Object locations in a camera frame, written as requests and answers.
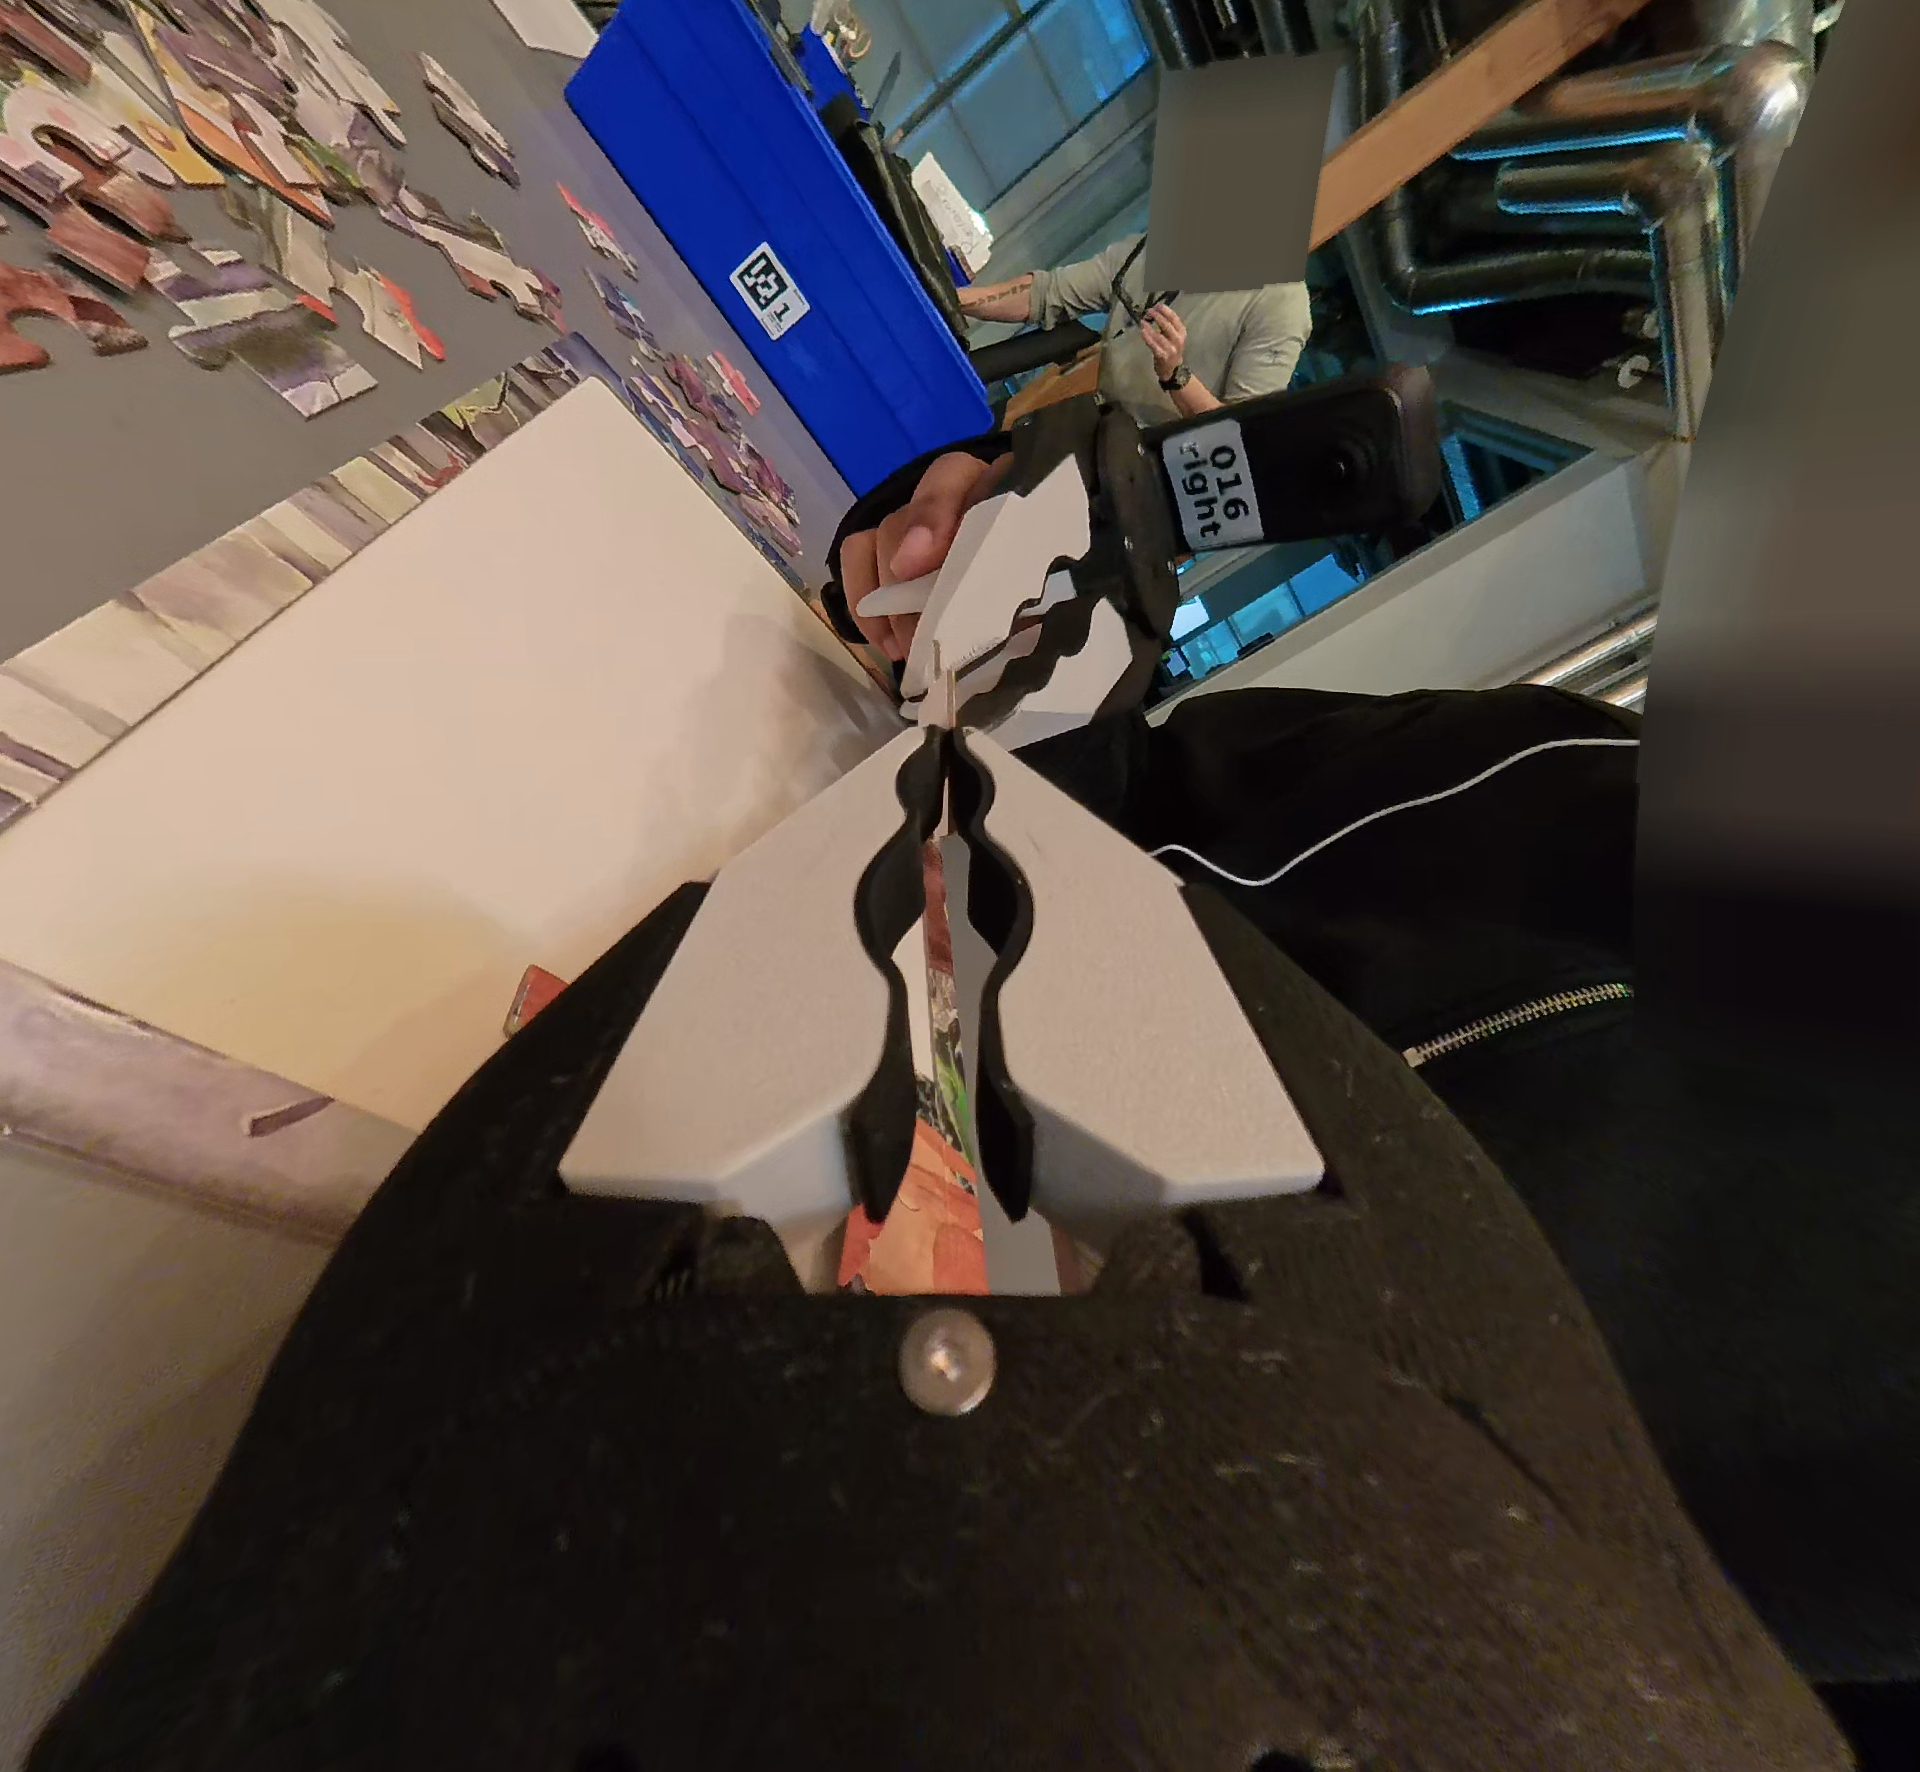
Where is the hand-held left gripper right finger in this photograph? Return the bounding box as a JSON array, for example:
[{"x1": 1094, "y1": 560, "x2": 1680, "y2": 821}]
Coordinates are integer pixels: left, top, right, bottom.
[{"x1": 952, "y1": 726, "x2": 1332, "y2": 1253}]

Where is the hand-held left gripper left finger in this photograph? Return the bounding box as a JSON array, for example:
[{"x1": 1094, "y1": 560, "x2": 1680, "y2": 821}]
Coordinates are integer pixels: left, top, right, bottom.
[{"x1": 557, "y1": 726, "x2": 950, "y2": 1223}]

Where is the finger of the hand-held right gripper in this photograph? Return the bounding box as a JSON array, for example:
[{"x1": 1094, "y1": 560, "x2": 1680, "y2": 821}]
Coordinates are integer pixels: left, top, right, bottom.
[
  {"x1": 898, "y1": 451, "x2": 1097, "y2": 712},
  {"x1": 957, "y1": 570, "x2": 1145, "y2": 742}
]

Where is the puzzle frame tray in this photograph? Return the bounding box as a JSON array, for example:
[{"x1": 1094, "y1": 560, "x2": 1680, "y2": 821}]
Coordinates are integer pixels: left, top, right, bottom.
[{"x1": 0, "y1": 334, "x2": 1083, "y2": 1297}]

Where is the pile of puzzle pieces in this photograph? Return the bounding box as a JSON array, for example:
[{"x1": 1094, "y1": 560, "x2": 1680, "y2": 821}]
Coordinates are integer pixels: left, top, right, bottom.
[{"x1": 0, "y1": 0, "x2": 809, "y2": 595}]

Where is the person's right hand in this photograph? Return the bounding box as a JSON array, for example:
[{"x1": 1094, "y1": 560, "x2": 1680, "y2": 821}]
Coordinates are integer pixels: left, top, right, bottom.
[{"x1": 856, "y1": 451, "x2": 1005, "y2": 667}]

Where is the silver pipe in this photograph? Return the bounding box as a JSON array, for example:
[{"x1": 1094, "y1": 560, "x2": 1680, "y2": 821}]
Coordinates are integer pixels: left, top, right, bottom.
[{"x1": 1546, "y1": 601, "x2": 1659, "y2": 698}]

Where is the wooden beam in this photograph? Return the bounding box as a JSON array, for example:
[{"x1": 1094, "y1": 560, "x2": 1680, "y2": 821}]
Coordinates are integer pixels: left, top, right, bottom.
[{"x1": 1304, "y1": 0, "x2": 1698, "y2": 251}]

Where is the blue plastic bin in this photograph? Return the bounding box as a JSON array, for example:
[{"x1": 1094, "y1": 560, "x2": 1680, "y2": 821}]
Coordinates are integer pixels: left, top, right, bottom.
[{"x1": 562, "y1": 0, "x2": 998, "y2": 499}]

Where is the white cord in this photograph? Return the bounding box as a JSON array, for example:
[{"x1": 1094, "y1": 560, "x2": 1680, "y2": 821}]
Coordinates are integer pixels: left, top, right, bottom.
[{"x1": 1147, "y1": 734, "x2": 1643, "y2": 892}]

